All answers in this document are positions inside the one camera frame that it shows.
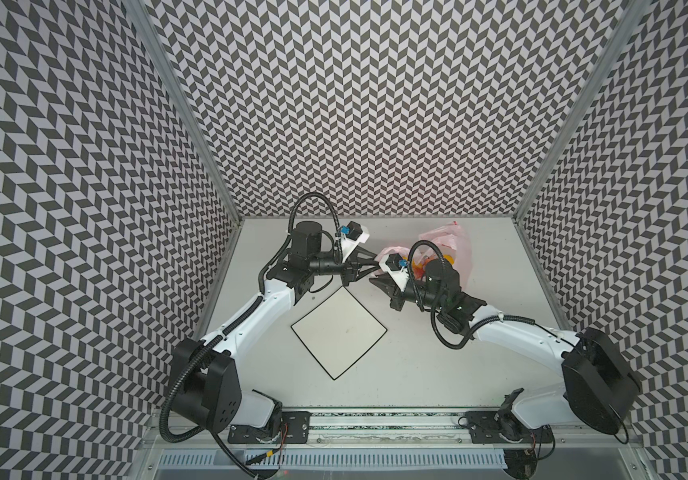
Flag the pink plastic bag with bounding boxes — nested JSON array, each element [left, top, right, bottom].
[[370, 221, 472, 288]]

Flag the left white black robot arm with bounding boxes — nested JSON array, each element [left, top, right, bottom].
[[159, 221, 378, 443]]

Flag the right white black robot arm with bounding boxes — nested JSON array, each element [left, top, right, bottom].
[[370, 256, 642, 437]]

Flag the orange fake fruit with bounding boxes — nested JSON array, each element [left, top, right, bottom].
[[411, 257, 435, 281]]

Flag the white square mat black border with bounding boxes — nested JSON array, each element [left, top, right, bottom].
[[291, 287, 388, 381]]

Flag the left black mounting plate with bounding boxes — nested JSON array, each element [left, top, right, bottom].
[[228, 410, 311, 445]]

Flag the white ventilation grille strip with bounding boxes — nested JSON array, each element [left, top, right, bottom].
[[158, 449, 507, 471]]

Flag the right black corrugated cable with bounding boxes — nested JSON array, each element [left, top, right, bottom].
[[406, 239, 537, 352]]

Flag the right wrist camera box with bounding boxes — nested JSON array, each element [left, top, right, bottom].
[[379, 253, 410, 292]]

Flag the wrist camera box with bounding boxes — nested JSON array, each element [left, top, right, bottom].
[[379, 253, 410, 292], [338, 221, 370, 262]]

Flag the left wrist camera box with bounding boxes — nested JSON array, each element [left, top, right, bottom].
[[338, 221, 370, 262]]

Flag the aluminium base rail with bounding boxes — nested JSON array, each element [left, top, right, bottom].
[[151, 407, 639, 450]]

